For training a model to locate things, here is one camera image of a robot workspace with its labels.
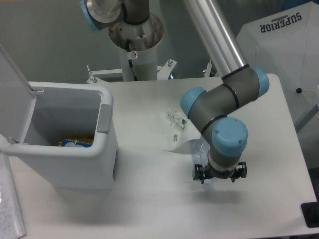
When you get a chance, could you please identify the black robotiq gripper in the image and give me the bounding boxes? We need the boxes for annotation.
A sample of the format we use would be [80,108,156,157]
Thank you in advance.
[192,161,247,184]

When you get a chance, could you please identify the clear plastic water bottle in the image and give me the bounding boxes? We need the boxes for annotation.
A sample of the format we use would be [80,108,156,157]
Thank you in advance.
[189,137,215,191]

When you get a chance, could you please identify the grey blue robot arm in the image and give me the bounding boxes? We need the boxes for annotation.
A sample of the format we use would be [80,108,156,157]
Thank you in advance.
[80,0,270,182]

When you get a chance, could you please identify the white grey trash can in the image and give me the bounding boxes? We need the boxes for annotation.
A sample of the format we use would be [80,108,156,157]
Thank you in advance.
[0,48,118,190]

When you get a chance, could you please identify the crumpled white plastic wrapper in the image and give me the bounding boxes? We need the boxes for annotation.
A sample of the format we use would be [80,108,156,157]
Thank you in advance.
[163,109,201,152]

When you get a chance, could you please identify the black device at edge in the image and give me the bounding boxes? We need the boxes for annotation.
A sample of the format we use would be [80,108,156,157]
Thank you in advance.
[301,202,319,228]

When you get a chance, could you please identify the yellow blue snack package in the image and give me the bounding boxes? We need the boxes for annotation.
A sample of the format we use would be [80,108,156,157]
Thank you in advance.
[58,134,94,147]

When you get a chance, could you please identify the white notebook with writing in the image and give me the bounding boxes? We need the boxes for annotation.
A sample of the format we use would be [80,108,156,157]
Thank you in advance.
[0,153,26,239]

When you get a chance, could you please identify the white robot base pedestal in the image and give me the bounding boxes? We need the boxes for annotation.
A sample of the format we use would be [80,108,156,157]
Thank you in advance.
[109,13,164,67]

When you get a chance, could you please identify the black base cable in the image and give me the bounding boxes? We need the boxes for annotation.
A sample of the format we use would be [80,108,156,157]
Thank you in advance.
[126,39,138,82]

